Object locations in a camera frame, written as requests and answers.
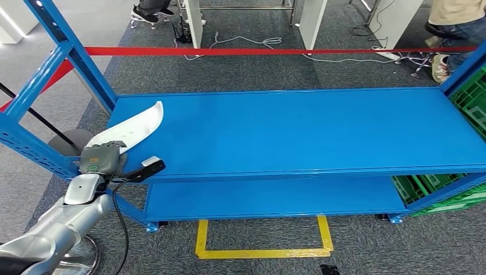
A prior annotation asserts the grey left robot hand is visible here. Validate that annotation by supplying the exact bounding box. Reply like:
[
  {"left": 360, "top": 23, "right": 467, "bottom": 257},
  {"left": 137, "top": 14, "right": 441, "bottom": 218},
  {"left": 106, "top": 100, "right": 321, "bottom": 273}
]
[{"left": 79, "top": 140, "right": 129, "bottom": 176}]

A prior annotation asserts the white curved plastic part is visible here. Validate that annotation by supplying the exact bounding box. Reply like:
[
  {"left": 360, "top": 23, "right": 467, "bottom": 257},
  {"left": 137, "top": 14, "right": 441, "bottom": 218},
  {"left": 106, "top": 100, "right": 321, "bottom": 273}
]
[{"left": 85, "top": 101, "right": 164, "bottom": 155}]

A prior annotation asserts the blue metal shelf rack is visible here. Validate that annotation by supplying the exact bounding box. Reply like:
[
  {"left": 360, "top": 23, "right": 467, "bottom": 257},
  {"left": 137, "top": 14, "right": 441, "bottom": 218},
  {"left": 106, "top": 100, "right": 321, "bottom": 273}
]
[{"left": 0, "top": 0, "right": 486, "bottom": 233}]

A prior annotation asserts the red barrier belt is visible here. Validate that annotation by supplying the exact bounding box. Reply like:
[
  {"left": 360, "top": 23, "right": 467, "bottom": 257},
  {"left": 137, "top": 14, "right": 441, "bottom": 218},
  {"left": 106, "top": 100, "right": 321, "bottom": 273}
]
[
  {"left": 0, "top": 59, "right": 73, "bottom": 113},
  {"left": 84, "top": 46, "right": 477, "bottom": 57}
]

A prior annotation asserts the chrome stanchion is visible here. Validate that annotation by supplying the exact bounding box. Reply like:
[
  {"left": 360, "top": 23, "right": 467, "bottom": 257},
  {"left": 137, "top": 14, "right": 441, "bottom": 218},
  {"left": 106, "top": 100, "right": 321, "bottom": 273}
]
[{"left": 53, "top": 235, "right": 102, "bottom": 275}]

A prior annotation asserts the chrome stool base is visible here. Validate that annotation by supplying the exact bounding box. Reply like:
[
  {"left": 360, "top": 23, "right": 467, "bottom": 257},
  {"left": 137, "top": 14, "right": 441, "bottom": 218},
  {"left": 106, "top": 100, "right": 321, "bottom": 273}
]
[{"left": 129, "top": 11, "right": 170, "bottom": 30}]

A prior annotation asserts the person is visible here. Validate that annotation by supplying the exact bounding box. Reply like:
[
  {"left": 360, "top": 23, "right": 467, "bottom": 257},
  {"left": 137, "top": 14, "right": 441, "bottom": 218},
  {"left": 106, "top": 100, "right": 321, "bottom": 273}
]
[
  {"left": 131, "top": 0, "right": 175, "bottom": 24},
  {"left": 425, "top": 0, "right": 486, "bottom": 85}
]

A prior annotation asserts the white desk panel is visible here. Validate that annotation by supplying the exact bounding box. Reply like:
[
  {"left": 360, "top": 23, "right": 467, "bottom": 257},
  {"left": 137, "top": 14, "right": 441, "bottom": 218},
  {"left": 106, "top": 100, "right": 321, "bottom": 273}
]
[
  {"left": 299, "top": 0, "right": 329, "bottom": 50},
  {"left": 183, "top": 0, "right": 205, "bottom": 49},
  {"left": 368, "top": 0, "right": 424, "bottom": 49}
]

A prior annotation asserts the white power strip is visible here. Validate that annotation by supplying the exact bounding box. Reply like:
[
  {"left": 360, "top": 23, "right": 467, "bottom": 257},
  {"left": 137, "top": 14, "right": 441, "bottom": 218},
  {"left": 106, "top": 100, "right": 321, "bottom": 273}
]
[{"left": 372, "top": 46, "right": 402, "bottom": 61}]

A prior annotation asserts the green plastic crate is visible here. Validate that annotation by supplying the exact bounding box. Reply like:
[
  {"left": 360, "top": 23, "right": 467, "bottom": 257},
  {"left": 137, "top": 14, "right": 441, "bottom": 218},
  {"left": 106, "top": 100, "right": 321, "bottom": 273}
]
[
  {"left": 409, "top": 183, "right": 486, "bottom": 218},
  {"left": 449, "top": 65, "right": 486, "bottom": 143},
  {"left": 391, "top": 174, "right": 468, "bottom": 205}
]

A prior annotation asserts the black seat chrome stool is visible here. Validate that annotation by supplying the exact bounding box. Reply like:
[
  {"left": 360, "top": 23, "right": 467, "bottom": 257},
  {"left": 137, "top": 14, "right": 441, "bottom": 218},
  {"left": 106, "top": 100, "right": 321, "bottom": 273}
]
[{"left": 398, "top": 22, "right": 458, "bottom": 79}]

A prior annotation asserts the black stanchion post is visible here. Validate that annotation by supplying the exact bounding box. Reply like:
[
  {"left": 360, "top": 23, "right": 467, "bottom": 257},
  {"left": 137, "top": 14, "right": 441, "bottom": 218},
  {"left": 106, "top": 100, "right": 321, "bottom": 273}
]
[{"left": 0, "top": 82, "right": 96, "bottom": 158}]

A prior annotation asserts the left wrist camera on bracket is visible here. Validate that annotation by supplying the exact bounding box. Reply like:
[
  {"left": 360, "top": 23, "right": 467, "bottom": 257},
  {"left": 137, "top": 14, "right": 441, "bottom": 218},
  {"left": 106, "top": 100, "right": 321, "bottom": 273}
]
[{"left": 113, "top": 156, "right": 167, "bottom": 183}]

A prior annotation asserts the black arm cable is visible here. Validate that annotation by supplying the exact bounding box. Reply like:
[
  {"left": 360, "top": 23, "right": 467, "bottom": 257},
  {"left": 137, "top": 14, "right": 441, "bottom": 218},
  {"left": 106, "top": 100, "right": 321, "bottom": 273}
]
[{"left": 111, "top": 178, "right": 132, "bottom": 275}]

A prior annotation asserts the white floor cable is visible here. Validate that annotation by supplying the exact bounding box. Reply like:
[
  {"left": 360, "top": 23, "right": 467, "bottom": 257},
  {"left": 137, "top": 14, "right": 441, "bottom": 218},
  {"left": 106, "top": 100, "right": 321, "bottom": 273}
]
[
  {"left": 302, "top": 52, "right": 397, "bottom": 64},
  {"left": 183, "top": 31, "right": 283, "bottom": 61}
]

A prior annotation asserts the metal desk frame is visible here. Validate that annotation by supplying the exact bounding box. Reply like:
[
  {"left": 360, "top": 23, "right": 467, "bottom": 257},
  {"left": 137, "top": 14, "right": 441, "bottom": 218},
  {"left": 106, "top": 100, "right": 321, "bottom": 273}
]
[{"left": 200, "top": 0, "right": 297, "bottom": 26}]

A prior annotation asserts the black floor cable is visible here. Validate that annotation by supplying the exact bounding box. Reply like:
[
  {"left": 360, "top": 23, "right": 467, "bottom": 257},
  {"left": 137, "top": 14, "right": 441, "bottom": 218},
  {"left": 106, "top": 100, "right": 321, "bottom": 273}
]
[{"left": 348, "top": 0, "right": 395, "bottom": 48}]

